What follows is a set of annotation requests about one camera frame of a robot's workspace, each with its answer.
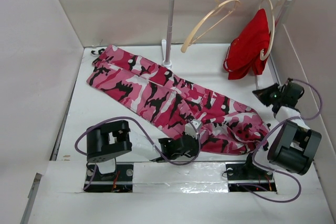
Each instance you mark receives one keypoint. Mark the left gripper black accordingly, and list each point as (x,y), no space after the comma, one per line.
(193,152)

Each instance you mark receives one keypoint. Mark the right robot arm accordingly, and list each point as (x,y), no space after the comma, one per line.
(295,144)

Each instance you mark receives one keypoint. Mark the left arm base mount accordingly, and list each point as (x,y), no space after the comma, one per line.
(119,181)

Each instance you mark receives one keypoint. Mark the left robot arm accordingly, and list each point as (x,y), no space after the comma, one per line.
(113,139)

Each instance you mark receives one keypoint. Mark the wooden hanger with red garment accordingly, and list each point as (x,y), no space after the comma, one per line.
(271,25)

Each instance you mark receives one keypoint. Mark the silver tape strip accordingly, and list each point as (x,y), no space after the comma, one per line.
(195,178)

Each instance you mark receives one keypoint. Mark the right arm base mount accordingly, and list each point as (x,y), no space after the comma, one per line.
(244,176)

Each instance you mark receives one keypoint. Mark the pink camouflage trousers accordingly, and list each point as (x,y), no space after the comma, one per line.
(169,102)

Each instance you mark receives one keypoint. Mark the red garment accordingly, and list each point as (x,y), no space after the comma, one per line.
(244,52)

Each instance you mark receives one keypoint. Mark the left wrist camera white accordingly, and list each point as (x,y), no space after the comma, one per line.
(192,128)

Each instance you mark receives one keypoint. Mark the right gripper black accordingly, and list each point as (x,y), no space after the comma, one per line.
(262,93)

